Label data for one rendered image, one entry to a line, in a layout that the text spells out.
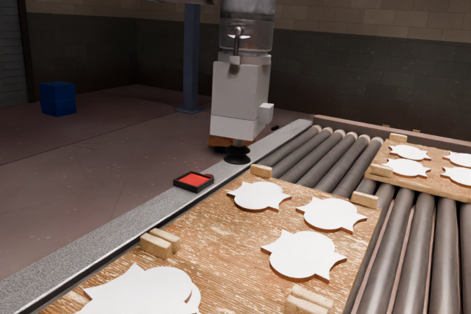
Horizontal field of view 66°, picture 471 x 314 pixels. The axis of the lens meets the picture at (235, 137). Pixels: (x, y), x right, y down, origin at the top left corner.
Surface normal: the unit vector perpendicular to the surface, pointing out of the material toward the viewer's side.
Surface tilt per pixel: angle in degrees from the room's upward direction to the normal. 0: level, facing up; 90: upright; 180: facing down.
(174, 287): 0
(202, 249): 0
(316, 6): 90
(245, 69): 90
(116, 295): 0
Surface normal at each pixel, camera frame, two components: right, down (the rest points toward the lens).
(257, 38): 0.41, 0.30
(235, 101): -0.29, 0.27
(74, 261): 0.07, -0.95
